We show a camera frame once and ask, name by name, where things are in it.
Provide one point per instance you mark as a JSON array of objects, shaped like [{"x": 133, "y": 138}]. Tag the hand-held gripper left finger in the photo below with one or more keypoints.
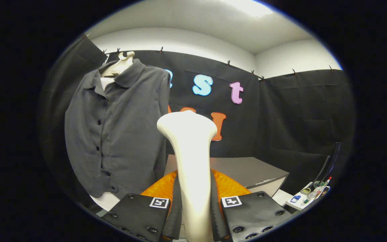
[{"x": 176, "y": 215}]

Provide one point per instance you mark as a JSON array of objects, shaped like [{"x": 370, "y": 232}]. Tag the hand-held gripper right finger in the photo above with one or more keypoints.
[{"x": 215, "y": 215}]

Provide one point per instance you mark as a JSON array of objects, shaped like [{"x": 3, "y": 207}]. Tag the grey button-up shirt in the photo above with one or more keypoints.
[{"x": 119, "y": 134}]

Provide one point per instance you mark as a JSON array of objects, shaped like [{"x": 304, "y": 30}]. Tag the grey cabinet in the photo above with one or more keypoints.
[{"x": 247, "y": 169}]

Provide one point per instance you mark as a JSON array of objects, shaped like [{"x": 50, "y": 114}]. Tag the small blue item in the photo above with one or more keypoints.
[{"x": 295, "y": 198}]

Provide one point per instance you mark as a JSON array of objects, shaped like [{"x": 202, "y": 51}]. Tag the white tray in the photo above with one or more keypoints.
[{"x": 297, "y": 204}]

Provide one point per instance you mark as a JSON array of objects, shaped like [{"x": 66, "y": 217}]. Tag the red-tipped pen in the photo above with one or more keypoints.
[{"x": 327, "y": 181}]

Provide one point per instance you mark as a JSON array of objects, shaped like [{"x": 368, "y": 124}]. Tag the black backdrop cloth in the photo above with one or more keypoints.
[{"x": 297, "y": 117}]

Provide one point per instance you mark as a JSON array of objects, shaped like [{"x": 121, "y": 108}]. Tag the row of small cloth clips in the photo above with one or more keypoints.
[{"x": 228, "y": 63}]

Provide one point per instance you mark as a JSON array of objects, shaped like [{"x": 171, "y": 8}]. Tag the large ceiling light panel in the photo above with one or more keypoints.
[{"x": 250, "y": 7}]

